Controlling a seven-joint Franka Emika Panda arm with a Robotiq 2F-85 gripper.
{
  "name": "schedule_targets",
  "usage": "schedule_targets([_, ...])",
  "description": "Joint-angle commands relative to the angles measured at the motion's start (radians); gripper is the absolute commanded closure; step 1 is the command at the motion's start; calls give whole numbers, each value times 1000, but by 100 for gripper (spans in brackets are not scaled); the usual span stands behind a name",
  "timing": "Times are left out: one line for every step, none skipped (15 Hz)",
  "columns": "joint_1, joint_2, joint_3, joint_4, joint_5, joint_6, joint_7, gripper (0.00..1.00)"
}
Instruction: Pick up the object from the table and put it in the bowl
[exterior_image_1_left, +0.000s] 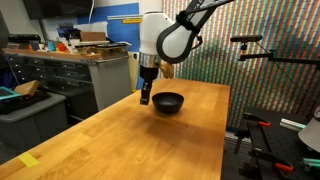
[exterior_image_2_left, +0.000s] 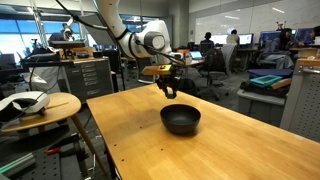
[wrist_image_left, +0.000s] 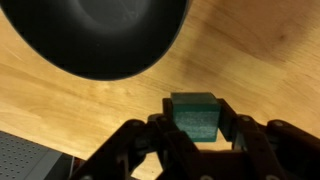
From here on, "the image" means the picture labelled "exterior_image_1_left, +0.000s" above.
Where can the yellow tape piece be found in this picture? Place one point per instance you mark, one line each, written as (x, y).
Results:
(28, 160)

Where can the black bar-shaped device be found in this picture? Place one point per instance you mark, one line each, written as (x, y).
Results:
(23, 38)

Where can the dark blue box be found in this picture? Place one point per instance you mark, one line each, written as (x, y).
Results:
(68, 32)

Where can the black bowl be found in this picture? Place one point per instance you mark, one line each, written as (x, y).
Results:
(167, 101)

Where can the aluminium extrusion bar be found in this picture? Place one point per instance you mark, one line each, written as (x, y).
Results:
(292, 124)

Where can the teal metal bar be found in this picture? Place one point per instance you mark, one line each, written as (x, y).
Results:
(313, 162)

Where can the blue board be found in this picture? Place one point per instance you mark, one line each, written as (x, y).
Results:
(123, 33)

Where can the teal tray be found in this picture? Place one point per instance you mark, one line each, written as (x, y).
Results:
(8, 93)

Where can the white sheet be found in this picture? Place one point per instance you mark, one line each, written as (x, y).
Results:
(96, 26)

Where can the grey tool cabinet with pegboard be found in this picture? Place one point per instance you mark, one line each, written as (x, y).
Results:
(110, 80)

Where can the teal small cup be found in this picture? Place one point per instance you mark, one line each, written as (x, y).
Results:
(51, 46)

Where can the grey plastic bin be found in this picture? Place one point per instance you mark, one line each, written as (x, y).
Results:
(40, 123)

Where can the black perforated breadboard table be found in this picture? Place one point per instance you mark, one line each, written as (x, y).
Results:
(290, 143)

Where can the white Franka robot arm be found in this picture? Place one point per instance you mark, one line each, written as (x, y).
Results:
(173, 40)

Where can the pale yellow foam board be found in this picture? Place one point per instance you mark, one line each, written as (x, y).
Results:
(133, 73)

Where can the white aluminium rail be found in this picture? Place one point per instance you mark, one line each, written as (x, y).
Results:
(126, 16)

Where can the black bar camera on boom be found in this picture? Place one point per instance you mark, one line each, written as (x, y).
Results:
(246, 38)

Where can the stack of wooden boards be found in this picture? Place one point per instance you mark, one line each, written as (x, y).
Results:
(106, 51)

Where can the yellow spirit level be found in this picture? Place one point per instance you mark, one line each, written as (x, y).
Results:
(131, 21)

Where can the orange small container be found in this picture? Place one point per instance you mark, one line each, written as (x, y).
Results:
(61, 47)

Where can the black wall monitor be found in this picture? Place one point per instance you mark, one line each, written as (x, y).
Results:
(56, 8)

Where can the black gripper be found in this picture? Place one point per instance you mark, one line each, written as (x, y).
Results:
(149, 72)

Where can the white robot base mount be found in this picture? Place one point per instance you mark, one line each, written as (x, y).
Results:
(311, 133)

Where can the brown cardboard box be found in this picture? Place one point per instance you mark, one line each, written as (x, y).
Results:
(93, 36)

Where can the multicolour patterned backdrop panel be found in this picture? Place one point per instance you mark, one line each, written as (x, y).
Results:
(266, 83)

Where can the wooden block plank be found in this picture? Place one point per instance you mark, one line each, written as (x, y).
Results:
(28, 88)

